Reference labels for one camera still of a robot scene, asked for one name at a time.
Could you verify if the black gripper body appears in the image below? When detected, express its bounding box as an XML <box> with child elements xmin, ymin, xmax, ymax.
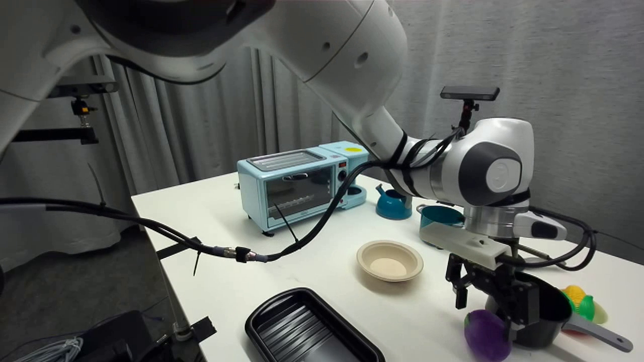
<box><xmin>460</xmin><ymin>256</ymin><xmax>543</xmax><ymax>311</ymax></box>

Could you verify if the purple plush toy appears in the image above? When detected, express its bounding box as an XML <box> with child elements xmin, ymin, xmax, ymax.
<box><xmin>462</xmin><ymin>308</ymin><xmax>515</xmax><ymax>362</ymax></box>

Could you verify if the yellow toy fruit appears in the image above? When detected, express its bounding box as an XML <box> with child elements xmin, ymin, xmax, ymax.
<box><xmin>561</xmin><ymin>283</ymin><xmax>588</xmax><ymax>308</ymax></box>

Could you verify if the green toy vegetable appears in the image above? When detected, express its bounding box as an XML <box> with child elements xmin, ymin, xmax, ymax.
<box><xmin>577</xmin><ymin>294</ymin><xmax>599</xmax><ymax>323</ymax></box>

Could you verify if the beige bowl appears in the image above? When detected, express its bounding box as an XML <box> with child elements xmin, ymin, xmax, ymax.
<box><xmin>354</xmin><ymin>240</ymin><xmax>427</xmax><ymax>286</ymax></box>

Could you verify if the teal cup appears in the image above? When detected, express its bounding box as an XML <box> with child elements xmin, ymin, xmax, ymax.
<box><xmin>371</xmin><ymin>184</ymin><xmax>415</xmax><ymax>221</ymax></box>

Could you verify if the small light blue dish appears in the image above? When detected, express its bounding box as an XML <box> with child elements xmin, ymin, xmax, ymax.
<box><xmin>337</xmin><ymin>186</ymin><xmax>369</xmax><ymax>211</ymax></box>

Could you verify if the black ridged grill tray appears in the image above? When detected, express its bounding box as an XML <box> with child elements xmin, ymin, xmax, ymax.
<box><xmin>243</xmin><ymin>286</ymin><xmax>389</xmax><ymax>362</ymax></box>

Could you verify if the grey curtain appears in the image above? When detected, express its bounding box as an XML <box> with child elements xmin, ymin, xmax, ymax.
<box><xmin>0</xmin><ymin>0</ymin><xmax>644</xmax><ymax>267</ymax></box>

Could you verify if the light blue toaster oven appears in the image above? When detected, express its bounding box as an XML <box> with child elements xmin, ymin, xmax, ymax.
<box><xmin>235</xmin><ymin>139</ymin><xmax>371</xmax><ymax>238</ymax></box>

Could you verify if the black tape strip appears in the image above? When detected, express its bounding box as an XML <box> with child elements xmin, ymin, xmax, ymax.
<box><xmin>155</xmin><ymin>238</ymin><xmax>202</xmax><ymax>261</ymax></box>

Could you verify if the crumpled clear plastic sheet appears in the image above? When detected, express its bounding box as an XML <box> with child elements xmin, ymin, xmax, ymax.
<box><xmin>3</xmin><ymin>333</ymin><xmax>87</xmax><ymax>362</ymax></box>

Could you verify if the black saucepan with grey handle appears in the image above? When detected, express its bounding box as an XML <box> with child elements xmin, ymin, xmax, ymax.
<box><xmin>494</xmin><ymin>270</ymin><xmax>636</xmax><ymax>353</ymax></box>

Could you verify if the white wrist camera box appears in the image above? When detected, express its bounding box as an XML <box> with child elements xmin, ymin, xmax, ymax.
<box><xmin>420</xmin><ymin>221</ymin><xmax>515</xmax><ymax>271</ymax></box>

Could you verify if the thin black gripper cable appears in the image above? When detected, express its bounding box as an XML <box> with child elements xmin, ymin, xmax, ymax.
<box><xmin>508</xmin><ymin>207</ymin><xmax>599</xmax><ymax>274</ymax></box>

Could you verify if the black stereo camera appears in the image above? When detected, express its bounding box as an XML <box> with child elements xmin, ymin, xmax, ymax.
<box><xmin>438</xmin><ymin>85</ymin><xmax>502</xmax><ymax>105</ymax></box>
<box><xmin>45</xmin><ymin>78</ymin><xmax>120</xmax><ymax>96</ymax></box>

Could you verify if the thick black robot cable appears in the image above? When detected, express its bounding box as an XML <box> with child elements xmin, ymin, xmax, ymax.
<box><xmin>0</xmin><ymin>130</ymin><xmax>459</xmax><ymax>267</ymax></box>

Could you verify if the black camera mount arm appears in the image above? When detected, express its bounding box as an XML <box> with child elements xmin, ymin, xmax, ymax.
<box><xmin>10</xmin><ymin>94</ymin><xmax>102</xmax><ymax>147</ymax></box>

